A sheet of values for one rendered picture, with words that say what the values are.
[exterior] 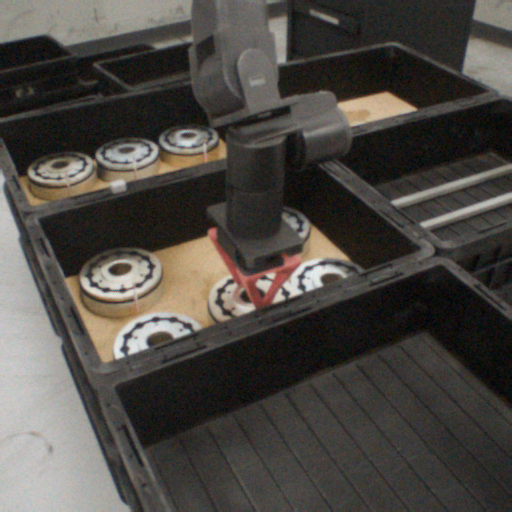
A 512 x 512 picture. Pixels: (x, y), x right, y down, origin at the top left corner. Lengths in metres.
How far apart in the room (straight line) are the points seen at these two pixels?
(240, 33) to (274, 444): 0.39
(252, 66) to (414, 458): 0.40
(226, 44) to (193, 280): 0.35
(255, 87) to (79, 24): 3.56
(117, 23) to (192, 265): 3.44
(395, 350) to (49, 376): 0.47
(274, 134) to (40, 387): 0.50
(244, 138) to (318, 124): 0.08
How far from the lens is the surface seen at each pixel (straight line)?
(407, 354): 0.75
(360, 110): 1.29
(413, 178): 1.07
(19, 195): 0.86
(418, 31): 2.58
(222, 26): 0.59
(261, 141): 0.59
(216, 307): 0.71
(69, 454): 0.83
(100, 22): 4.17
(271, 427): 0.66
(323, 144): 0.63
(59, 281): 0.70
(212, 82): 0.60
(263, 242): 0.63
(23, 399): 0.91
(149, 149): 1.08
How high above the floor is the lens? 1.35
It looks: 37 degrees down
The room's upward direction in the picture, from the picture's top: straight up
